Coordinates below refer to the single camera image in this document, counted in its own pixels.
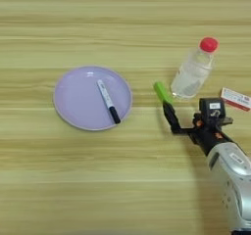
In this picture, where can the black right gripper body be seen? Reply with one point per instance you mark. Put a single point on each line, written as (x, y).
(209, 134)

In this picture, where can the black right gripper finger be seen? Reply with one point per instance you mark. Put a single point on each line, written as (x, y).
(229, 120)
(171, 118)

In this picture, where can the green rectangular block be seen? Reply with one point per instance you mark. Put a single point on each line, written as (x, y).
(161, 90)

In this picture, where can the white marker with black cap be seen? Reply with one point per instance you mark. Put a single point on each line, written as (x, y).
(105, 95)

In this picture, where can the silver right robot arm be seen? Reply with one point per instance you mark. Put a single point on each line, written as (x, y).
(233, 180)

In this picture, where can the red and white small box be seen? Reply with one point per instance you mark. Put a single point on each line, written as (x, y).
(236, 99)

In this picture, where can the clear bottle with red cap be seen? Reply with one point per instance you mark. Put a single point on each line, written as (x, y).
(192, 74)

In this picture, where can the lilac round plate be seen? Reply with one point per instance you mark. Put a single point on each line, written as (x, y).
(78, 102)

